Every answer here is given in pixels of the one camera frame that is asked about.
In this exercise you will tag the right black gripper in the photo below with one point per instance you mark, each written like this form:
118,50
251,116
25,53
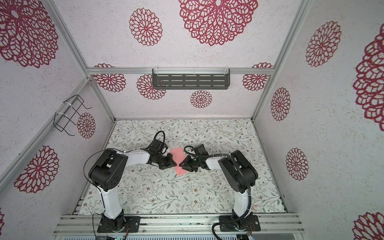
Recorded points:
187,165

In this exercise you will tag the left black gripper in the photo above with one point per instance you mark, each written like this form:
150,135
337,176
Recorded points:
170,163

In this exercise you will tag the pink square paper sheet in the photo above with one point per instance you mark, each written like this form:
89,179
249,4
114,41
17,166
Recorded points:
178,157

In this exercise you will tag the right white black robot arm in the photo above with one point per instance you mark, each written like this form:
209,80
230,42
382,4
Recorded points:
239,172

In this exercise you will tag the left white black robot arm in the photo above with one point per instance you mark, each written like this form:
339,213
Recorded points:
108,170

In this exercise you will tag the right wrist camera with cable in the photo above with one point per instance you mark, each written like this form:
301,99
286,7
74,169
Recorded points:
198,151

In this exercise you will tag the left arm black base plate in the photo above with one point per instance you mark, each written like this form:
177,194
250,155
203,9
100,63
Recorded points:
119,225

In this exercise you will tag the dark grey slotted wall shelf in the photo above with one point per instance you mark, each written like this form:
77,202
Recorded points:
191,81

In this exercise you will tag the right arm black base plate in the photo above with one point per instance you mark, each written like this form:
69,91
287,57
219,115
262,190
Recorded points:
250,223

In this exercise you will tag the black wire wall rack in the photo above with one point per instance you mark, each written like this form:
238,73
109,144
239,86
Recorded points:
63,119

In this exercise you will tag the aluminium front rail base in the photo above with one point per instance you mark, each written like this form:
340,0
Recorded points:
180,224

